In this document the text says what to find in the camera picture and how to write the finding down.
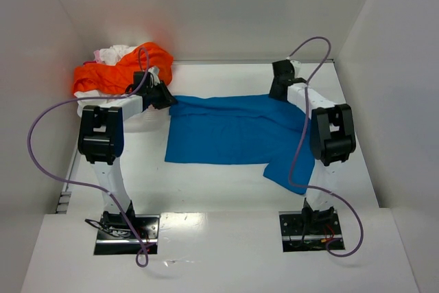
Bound white t shirt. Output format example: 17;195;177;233
74;45;136;116

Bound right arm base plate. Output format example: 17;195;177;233
278;211;345;253

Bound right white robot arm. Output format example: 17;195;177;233
269;59;356;191

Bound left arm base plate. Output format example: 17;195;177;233
86;215;160;255

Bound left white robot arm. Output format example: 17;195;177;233
78;66;177;237

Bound orange t shirt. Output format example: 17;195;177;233
72;42;174;95

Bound blue t shirt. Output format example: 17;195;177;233
165;95;315;195

